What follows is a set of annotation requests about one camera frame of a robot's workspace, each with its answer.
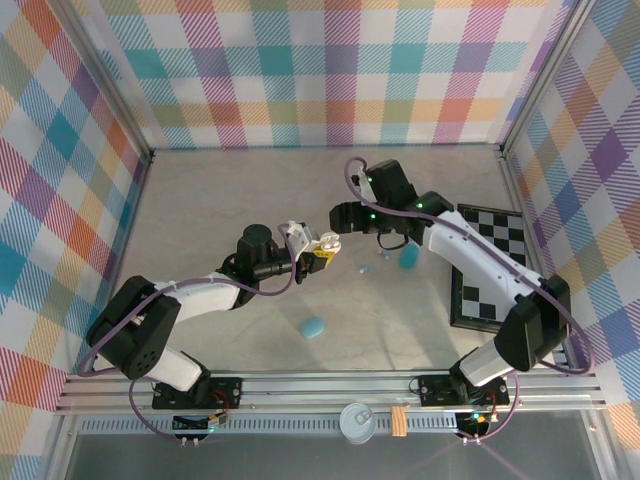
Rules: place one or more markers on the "closed-type blue earbud case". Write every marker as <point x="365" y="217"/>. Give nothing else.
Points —
<point x="312" y="328"/>

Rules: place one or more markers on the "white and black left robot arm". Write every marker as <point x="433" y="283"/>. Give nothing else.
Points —
<point x="210" y="297"/>

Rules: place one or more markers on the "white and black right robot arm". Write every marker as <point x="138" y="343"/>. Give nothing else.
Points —
<point x="475" y="250"/>

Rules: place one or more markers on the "long blue earbud case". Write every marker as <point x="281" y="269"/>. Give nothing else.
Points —
<point x="409" y="257"/>

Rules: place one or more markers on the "black framed chessboard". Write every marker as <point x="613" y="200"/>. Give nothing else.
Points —
<point x="505" y="235"/>

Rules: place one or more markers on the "silver tin can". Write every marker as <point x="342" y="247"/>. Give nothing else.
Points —
<point x="357" y="422"/>

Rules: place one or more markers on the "slotted grey metal strip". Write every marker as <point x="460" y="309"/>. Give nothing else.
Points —
<point x="280" y="426"/>

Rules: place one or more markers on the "small cork block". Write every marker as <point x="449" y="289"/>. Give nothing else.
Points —
<point x="398" y="421"/>

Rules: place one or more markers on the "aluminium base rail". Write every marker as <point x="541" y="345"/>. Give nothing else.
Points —
<point x="310" y="387"/>

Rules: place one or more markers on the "aluminium side rail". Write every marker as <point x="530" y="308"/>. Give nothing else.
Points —
<point x="120" y="270"/>

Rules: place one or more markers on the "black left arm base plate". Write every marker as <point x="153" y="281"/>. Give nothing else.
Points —
<point x="227" y="392"/>

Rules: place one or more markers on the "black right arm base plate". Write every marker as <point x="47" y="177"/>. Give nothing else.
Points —
<point x="435" y="390"/>

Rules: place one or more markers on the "aluminium frame post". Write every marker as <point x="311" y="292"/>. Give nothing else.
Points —
<point x="107" y="82"/>
<point x="547" y="75"/>

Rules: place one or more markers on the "black electronics bracket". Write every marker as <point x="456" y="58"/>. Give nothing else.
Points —
<point x="472" y="425"/>
<point x="190" y="424"/>

